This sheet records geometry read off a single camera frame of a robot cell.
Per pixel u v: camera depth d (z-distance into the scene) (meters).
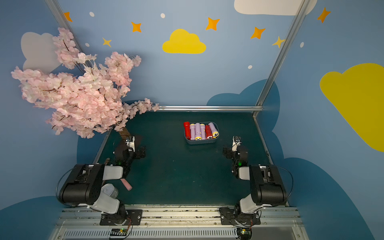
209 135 0.99
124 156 0.73
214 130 1.01
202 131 1.01
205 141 0.99
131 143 0.84
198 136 0.97
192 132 1.01
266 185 0.47
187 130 1.02
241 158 0.73
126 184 0.83
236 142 0.81
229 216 0.75
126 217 0.73
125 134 0.93
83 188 0.45
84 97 0.56
